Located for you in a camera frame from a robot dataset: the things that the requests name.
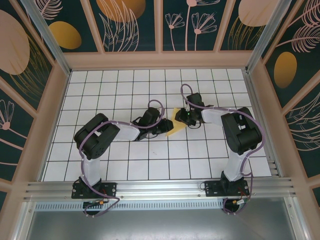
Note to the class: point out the yellow cloth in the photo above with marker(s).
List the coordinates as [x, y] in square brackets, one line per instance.
[176, 130]

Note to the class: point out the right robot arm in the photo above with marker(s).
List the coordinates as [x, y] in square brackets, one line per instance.
[235, 167]

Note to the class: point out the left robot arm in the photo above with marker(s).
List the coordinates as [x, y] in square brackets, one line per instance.
[91, 170]

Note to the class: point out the grey sheet metal panel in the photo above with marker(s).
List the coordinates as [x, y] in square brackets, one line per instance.
[160, 225]

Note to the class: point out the power connector wiring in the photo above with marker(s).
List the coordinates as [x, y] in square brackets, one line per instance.
[96, 203]
[237, 202]

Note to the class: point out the long aluminium mounting rail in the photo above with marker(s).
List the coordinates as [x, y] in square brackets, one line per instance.
[160, 187]

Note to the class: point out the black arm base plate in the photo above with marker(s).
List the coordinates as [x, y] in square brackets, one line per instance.
[110, 188]
[211, 188]

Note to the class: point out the aluminium side rail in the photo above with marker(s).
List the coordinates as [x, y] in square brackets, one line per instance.
[262, 130]

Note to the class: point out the aluminium corner post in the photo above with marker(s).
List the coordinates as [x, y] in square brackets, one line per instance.
[265, 37]
[50, 42]

